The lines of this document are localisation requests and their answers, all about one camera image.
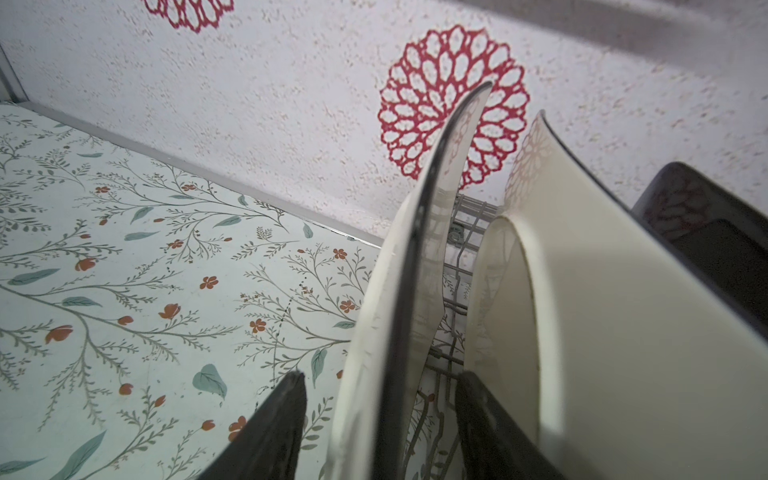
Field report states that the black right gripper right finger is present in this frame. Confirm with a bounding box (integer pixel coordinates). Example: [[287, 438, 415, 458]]
[[455, 372, 563, 479]]

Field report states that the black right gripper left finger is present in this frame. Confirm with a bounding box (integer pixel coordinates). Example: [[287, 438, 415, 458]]
[[200, 371, 307, 480]]

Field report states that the white square plate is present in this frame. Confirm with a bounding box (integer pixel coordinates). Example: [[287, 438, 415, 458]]
[[464, 115, 767, 479], [325, 81, 493, 479]]

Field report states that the floral table mat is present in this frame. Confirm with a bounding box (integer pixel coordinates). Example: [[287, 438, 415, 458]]
[[1, 103, 379, 479]]

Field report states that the grey wire dish rack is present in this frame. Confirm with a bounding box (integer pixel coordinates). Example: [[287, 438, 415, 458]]
[[401, 194, 497, 479]]

